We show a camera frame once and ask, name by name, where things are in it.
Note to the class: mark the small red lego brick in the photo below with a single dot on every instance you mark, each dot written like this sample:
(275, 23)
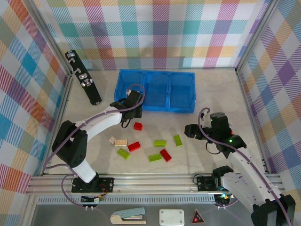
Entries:
(138, 126)

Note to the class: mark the long white lego brick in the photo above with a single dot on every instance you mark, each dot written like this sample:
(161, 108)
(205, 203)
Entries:
(121, 142)

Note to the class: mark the small white lego brick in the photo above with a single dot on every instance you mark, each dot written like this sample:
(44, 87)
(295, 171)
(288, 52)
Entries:
(112, 140)

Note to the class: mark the green lego brick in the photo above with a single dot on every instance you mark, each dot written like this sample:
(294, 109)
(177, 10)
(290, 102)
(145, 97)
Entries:
(124, 154)
(160, 143)
(155, 157)
(178, 140)

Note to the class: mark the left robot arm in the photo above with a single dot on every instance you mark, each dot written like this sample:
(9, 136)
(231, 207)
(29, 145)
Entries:
(101, 120)

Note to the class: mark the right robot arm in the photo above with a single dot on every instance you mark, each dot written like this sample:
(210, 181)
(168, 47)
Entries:
(242, 164)

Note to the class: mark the black tool bar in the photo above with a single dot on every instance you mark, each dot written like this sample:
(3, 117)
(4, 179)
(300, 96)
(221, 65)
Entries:
(92, 91)

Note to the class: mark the blue three-compartment bin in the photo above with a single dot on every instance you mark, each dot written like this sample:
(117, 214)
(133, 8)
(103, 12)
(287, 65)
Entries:
(178, 94)

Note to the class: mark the right power connector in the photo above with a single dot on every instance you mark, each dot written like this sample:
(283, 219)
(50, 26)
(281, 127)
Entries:
(224, 197)

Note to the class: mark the power connector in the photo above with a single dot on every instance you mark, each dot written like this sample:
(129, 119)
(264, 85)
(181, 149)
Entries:
(224, 197)
(97, 199)

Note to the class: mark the red triangular sticker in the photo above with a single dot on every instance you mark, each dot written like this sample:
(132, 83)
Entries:
(197, 218)

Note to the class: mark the left power connector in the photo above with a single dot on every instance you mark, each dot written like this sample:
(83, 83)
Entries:
(97, 199)

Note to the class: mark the white plastic box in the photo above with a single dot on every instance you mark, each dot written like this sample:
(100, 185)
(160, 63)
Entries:
(171, 217)

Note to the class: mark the grey blue stapler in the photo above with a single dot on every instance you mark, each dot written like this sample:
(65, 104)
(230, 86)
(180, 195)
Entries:
(127, 215)

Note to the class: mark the aluminium side rail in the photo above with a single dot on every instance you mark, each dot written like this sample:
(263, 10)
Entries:
(252, 122)

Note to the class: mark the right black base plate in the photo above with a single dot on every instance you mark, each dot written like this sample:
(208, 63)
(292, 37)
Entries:
(204, 183)

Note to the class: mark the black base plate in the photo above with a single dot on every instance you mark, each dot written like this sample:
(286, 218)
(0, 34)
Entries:
(107, 184)
(204, 183)

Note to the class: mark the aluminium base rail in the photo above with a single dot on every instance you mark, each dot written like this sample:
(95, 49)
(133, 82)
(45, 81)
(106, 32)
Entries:
(152, 184)

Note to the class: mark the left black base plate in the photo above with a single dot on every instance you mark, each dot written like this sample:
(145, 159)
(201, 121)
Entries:
(107, 184)

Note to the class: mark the aluminium frame post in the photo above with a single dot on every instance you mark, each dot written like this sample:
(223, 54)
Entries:
(256, 37)
(51, 40)

